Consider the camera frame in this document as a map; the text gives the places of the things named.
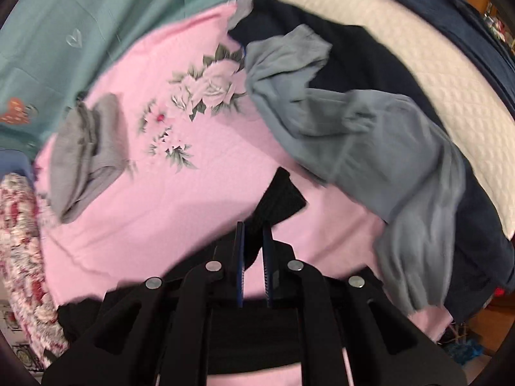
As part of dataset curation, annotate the grey-blue garment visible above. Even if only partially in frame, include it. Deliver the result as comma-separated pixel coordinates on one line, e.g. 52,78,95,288
244,24,466,317

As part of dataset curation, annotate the pink floral blanket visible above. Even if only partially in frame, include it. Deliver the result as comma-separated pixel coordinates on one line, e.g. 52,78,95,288
34,2,455,386

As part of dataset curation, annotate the red floral quilt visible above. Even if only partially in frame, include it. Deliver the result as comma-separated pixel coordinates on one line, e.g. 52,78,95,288
0,173,70,360

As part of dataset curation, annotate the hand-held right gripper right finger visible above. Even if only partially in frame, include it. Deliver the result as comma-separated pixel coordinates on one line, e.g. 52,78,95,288
262,226,467,386

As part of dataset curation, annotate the navy garment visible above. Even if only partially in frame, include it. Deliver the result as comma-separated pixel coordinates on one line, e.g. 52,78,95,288
228,0,515,322

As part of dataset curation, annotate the white quilted blanket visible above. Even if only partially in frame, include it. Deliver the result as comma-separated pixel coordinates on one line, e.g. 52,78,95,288
253,0,515,242

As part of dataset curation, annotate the dark blue cloth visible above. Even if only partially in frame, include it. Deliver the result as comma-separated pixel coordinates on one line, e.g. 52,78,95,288
362,0,515,113

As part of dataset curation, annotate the teal printed bedsheet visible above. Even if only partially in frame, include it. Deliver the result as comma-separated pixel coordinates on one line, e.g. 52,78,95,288
0,0,323,157

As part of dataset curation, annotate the grey cloth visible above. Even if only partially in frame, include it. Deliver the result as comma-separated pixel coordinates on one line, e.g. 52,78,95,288
50,93,128,224

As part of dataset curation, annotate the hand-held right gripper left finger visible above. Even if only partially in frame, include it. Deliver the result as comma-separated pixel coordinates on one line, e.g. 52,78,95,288
42,221,246,386

